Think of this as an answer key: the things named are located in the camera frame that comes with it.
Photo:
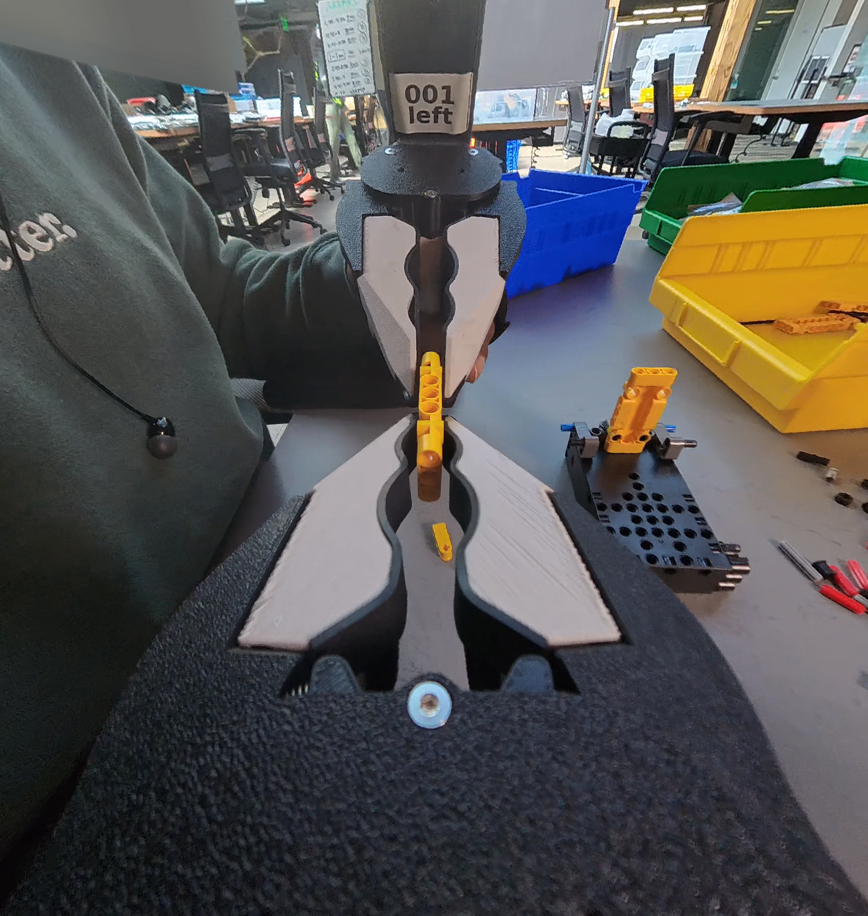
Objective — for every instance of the whiteboard with notes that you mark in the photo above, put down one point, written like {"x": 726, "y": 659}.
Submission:
{"x": 346, "y": 46}

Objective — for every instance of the pile of small lego pins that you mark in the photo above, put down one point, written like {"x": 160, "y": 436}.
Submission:
{"x": 845, "y": 587}

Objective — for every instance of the black lego base frame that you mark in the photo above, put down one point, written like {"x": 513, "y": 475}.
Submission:
{"x": 648, "y": 515}

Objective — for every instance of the black office chair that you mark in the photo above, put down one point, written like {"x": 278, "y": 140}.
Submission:
{"x": 666, "y": 107}
{"x": 580, "y": 114}
{"x": 294, "y": 157}
{"x": 222, "y": 157}

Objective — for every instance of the grey metal pole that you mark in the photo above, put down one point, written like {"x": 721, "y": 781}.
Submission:
{"x": 597, "y": 86}

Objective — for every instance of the person in green sweatshirt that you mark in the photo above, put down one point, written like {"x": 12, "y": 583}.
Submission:
{"x": 83, "y": 501}

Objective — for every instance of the office desk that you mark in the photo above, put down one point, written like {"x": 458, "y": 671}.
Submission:
{"x": 190, "y": 129}
{"x": 799, "y": 111}

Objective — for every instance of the small yellow lego piece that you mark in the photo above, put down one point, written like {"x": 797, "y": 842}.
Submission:
{"x": 442, "y": 540}

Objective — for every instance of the orange lego beam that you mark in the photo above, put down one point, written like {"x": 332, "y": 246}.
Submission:
{"x": 852, "y": 309}
{"x": 813, "y": 325}

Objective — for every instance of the clear parts bag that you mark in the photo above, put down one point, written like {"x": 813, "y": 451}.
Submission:
{"x": 716, "y": 204}

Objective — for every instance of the green storage bin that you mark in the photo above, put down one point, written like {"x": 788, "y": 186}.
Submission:
{"x": 727, "y": 179}

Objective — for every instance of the blue storage bin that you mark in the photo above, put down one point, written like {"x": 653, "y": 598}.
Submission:
{"x": 570, "y": 229}

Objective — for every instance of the yellow lego block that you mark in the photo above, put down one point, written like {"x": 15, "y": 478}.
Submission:
{"x": 638, "y": 415}

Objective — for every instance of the yellow storage bin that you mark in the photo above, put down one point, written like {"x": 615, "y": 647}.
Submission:
{"x": 763, "y": 257}

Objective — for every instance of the wooden support post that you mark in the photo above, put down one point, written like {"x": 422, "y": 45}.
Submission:
{"x": 727, "y": 43}

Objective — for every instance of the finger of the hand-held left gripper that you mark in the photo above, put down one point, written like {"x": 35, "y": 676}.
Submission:
{"x": 383, "y": 286}
{"x": 480, "y": 286}

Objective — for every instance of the person's left hand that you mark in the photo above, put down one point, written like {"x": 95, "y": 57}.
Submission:
{"x": 480, "y": 358}

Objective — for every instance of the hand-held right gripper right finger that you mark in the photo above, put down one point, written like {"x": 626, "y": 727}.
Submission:
{"x": 534, "y": 558}

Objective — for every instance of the yellow lego beam piece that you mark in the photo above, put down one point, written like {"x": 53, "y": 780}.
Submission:
{"x": 430, "y": 401}

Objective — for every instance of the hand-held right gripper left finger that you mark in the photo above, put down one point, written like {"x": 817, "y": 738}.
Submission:
{"x": 333, "y": 558}

